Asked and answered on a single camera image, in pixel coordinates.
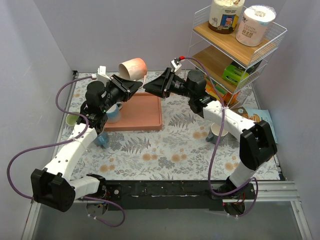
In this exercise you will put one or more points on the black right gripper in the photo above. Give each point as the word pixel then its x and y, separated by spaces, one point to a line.
pixel 167 81

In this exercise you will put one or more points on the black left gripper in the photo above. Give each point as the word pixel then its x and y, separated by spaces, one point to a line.
pixel 120 86

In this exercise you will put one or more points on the pink mug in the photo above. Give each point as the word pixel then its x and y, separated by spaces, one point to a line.
pixel 133 70

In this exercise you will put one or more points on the blue white gradient mug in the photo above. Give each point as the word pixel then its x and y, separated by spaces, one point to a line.
pixel 114 114

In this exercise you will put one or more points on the blue butterfly mug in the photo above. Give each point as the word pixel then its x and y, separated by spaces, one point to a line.
pixel 102 140

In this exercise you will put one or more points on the green ceramic mug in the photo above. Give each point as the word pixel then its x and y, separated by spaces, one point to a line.
pixel 71 120

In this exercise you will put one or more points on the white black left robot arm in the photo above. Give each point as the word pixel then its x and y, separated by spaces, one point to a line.
pixel 70 150

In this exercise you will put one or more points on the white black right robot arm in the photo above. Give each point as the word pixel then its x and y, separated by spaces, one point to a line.
pixel 257 143

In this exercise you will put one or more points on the terracotta pink tray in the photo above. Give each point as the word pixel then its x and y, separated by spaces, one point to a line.
pixel 143 112

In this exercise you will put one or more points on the orange sponge pack right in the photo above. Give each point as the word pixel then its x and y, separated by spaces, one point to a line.
pixel 220 92

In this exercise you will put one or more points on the green tissue box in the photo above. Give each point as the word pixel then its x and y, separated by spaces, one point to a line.
pixel 234 72

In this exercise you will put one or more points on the floral tablecloth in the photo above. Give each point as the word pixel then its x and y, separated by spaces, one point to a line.
pixel 179 151

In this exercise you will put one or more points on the brown cartoon tissue roll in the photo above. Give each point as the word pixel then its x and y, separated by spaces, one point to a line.
pixel 224 15

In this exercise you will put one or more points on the blue brown chips bag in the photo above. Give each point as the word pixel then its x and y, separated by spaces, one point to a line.
pixel 257 115

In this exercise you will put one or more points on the pink toilet paper roll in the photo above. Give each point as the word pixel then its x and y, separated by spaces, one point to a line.
pixel 254 24

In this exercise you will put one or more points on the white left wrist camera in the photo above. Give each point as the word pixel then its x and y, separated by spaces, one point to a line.
pixel 101 75

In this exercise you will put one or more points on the white wire shelf rack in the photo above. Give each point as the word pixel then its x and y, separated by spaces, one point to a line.
pixel 214 52

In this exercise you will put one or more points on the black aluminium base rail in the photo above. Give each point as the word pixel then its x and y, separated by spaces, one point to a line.
pixel 159 194

